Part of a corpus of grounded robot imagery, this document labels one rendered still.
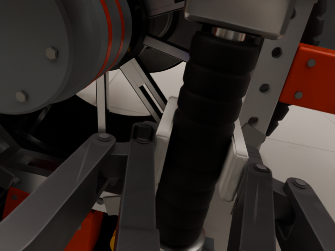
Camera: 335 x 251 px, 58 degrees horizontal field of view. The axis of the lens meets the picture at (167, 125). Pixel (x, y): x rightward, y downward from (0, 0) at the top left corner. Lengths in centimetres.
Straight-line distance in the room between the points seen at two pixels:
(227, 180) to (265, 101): 24
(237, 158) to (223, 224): 134
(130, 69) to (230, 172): 36
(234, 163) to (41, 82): 17
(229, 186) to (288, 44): 25
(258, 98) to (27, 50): 26
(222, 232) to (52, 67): 127
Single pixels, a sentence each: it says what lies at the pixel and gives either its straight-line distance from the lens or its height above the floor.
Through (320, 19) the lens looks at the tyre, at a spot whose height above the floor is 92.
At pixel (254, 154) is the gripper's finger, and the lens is 18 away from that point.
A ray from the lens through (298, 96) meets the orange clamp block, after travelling 40.
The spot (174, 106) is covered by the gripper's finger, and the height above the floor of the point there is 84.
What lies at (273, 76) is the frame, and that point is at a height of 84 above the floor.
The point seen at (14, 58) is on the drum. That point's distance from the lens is 27.
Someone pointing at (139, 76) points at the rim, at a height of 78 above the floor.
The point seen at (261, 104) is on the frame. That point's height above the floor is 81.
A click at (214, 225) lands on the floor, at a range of 146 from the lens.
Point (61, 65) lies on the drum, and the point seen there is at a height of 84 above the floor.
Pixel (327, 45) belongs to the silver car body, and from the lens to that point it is 79.
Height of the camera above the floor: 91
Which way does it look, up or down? 23 degrees down
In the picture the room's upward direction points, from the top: 13 degrees clockwise
